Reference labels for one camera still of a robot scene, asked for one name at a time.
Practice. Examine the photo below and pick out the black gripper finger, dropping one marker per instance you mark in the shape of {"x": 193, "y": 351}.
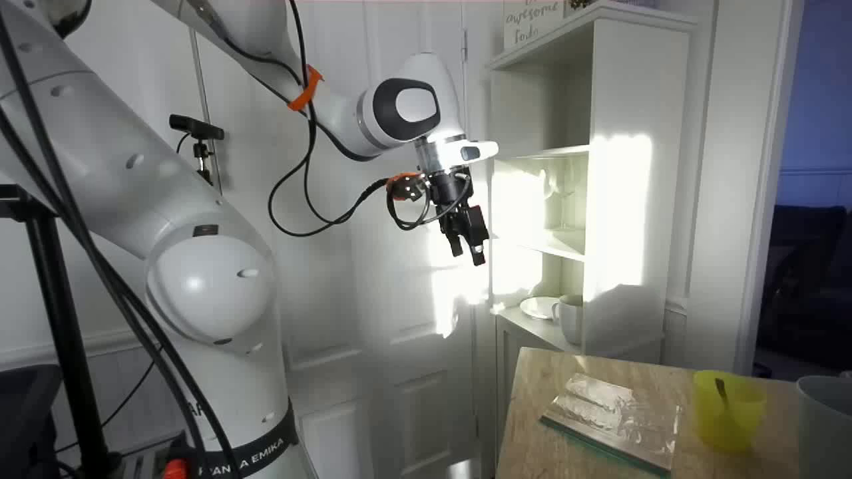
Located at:
{"x": 477, "y": 240}
{"x": 454, "y": 237}

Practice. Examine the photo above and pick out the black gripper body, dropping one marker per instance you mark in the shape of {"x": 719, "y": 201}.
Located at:
{"x": 449, "y": 189}

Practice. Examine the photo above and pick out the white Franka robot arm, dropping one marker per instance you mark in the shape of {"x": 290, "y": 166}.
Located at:
{"x": 202, "y": 282}

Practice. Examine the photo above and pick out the white shelf cabinet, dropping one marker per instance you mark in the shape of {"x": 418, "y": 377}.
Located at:
{"x": 640, "y": 89}

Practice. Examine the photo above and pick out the yellow-green plastic cup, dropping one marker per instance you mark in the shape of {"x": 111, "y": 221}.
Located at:
{"x": 727, "y": 414}

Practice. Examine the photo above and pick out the grey-green cup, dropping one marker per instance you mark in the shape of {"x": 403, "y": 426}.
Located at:
{"x": 826, "y": 426}

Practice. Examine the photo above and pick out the white panelled door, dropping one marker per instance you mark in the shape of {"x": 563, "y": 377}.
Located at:
{"x": 400, "y": 399}

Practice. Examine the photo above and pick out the white lettered sign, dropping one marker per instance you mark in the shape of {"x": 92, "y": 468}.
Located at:
{"x": 533, "y": 21}

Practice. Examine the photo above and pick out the clear plastic bag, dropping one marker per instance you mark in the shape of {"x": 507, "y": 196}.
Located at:
{"x": 616, "y": 397}

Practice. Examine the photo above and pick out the red emergency button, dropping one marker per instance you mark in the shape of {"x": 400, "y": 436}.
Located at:
{"x": 175, "y": 466}

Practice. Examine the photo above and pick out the black metal stand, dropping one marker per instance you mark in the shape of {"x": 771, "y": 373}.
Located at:
{"x": 55, "y": 294}

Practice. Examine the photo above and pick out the black camera on tripod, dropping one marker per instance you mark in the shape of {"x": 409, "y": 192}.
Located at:
{"x": 198, "y": 126}

